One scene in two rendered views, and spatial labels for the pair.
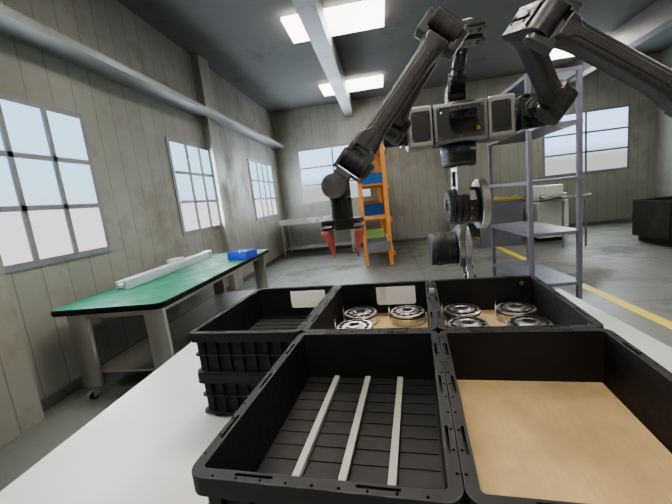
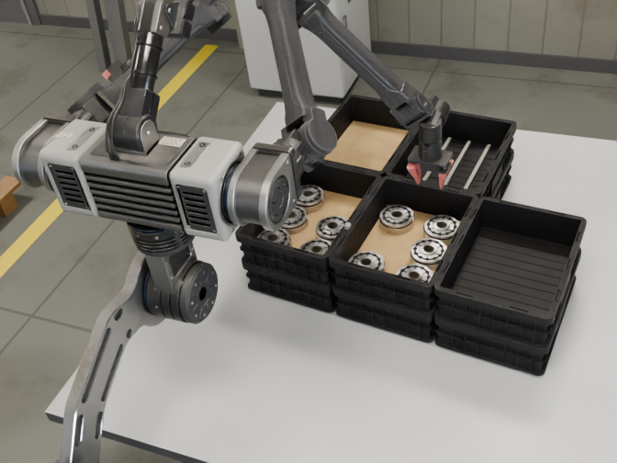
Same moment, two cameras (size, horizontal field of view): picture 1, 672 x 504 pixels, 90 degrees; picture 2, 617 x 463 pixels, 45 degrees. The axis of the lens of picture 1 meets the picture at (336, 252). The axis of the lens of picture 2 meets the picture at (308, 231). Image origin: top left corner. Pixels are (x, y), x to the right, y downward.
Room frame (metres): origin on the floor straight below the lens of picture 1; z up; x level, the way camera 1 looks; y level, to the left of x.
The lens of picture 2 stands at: (2.44, 0.14, 2.31)
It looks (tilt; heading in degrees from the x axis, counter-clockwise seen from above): 41 degrees down; 198
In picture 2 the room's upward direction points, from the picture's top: 8 degrees counter-clockwise
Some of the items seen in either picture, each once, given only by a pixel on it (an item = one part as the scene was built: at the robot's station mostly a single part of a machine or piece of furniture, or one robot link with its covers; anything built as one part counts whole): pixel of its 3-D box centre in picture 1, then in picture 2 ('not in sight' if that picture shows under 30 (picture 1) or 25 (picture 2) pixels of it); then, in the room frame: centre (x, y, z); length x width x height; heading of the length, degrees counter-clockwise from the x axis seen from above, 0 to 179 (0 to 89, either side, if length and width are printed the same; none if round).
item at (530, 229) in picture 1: (528, 191); not in sight; (3.69, -2.16, 1.06); 1.11 x 0.47 x 2.13; 173
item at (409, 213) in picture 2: not in sight; (397, 215); (0.76, -0.14, 0.86); 0.10 x 0.10 x 0.01
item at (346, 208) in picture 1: (341, 211); (430, 149); (0.87, -0.03, 1.18); 0.10 x 0.07 x 0.07; 77
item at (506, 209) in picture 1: (488, 220); not in sight; (6.91, -3.21, 0.44); 1.57 x 0.81 x 0.88; 171
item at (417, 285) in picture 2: (376, 305); (405, 230); (0.88, -0.09, 0.92); 0.40 x 0.30 x 0.02; 166
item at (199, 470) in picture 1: (348, 388); (453, 150); (0.49, 0.00, 0.92); 0.40 x 0.30 x 0.02; 166
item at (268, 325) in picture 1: (277, 325); (510, 269); (0.96, 0.20, 0.87); 0.40 x 0.30 x 0.11; 166
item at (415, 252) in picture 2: (354, 326); (428, 250); (0.90, -0.03, 0.86); 0.10 x 0.10 x 0.01
